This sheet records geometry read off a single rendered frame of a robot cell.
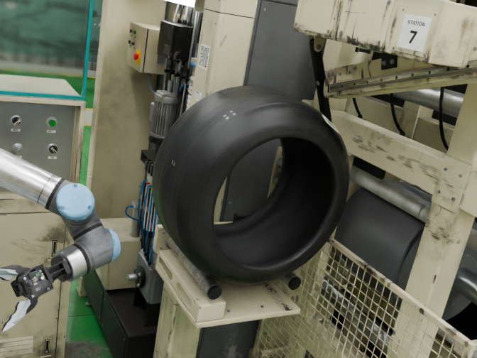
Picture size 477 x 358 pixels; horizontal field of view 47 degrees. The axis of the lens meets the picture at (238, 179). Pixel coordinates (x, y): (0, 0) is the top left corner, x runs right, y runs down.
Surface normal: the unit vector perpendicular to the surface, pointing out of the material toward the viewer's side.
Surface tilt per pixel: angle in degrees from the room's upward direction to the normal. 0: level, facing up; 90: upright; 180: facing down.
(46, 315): 90
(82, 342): 0
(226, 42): 90
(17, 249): 90
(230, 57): 90
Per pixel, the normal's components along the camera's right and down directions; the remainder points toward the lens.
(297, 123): 0.48, 0.18
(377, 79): -0.88, 0.00
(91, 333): 0.17, -0.94
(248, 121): 0.10, -0.36
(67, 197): 0.33, -0.19
